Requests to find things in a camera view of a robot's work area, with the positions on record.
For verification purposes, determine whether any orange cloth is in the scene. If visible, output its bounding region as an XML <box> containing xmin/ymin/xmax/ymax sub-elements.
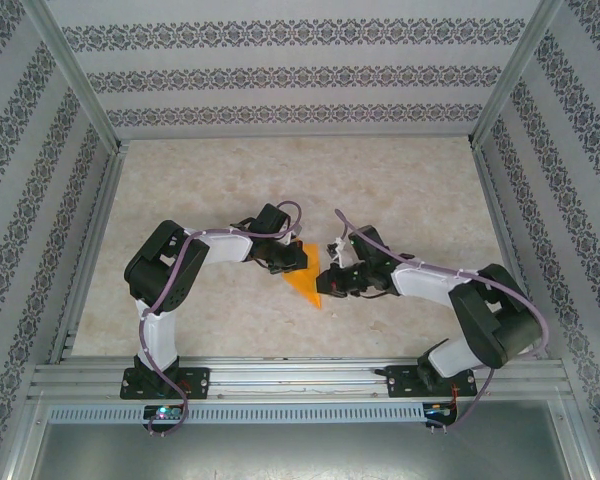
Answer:
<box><xmin>283</xmin><ymin>240</ymin><xmax>325</xmax><ymax>310</ymax></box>

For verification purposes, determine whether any aluminium mounting rail beam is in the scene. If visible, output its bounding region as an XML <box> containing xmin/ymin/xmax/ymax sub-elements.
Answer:
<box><xmin>27</xmin><ymin>357</ymin><xmax>574</xmax><ymax>401</ymax></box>

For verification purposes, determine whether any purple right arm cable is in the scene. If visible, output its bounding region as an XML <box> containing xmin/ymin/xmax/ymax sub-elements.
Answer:
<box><xmin>333</xmin><ymin>208</ymin><xmax>552</xmax><ymax>436</ymax></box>

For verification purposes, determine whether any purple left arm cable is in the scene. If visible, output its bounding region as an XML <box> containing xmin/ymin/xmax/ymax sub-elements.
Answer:
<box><xmin>137</xmin><ymin>199</ymin><xmax>304</xmax><ymax>439</ymax></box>

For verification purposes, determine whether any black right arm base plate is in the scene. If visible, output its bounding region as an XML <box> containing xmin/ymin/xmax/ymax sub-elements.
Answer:
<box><xmin>387</xmin><ymin>364</ymin><xmax>478</xmax><ymax>400</ymax></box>

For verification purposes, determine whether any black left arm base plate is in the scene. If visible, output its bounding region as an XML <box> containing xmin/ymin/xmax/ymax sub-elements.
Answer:
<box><xmin>119</xmin><ymin>367</ymin><xmax>212</xmax><ymax>401</ymax></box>

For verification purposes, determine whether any aluminium frame strut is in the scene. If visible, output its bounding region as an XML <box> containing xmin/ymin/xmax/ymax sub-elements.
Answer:
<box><xmin>0</xmin><ymin>392</ymin><xmax>49</xmax><ymax>480</ymax></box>
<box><xmin>554</xmin><ymin>394</ymin><xmax>599</xmax><ymax>480</ymax></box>

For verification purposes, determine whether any aluminium back rail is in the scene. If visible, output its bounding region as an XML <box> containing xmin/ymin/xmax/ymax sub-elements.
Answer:
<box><xmin>117</xmin><ymin>130</ymin><xmax>475</xmax><ymax>143</ymax></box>

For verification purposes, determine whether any aluminium side rail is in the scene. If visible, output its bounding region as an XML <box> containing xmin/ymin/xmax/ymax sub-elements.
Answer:
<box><xmin>49</xmin><ymin>142</ymin><xmax>129</xmax><ymax>364</ymax></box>
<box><xmin>472</xmin><ymin>144</ymin><xmax>549</xmax><ymax>361</ymax></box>

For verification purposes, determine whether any grey slotted cable duct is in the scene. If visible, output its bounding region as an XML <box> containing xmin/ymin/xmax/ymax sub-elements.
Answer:
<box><xmin>47</xmin><ymin>403</ymin><xmax>426</xmax><ymax>425</ymax></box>

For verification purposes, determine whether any grey sheet metal panel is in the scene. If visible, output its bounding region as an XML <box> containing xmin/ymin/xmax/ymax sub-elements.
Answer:
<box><xmin>29</xmin><ymin>423</ymin><xmax>574</xmax><ymax>480</ymax></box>

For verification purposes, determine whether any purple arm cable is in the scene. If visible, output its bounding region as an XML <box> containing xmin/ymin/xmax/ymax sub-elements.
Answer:
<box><xmin>333</xmin><ymin>208</ymin><xmax>552</xmax><ymax>436</ymax></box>
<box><xmin>137</xmin><ymin>199</ymin><xmax>304</xmax><ymax>439</ymax></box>

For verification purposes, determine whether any aluminium frame post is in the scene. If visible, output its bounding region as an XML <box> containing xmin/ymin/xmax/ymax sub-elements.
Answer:
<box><xmin>22</xmin><ymin>0</ymin><xmax>122</xmax><ymax>151</ymax></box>
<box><xmin>469</xmin><ymin>0</ymin><xmax>566</xmax><ymax>149</ymax></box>

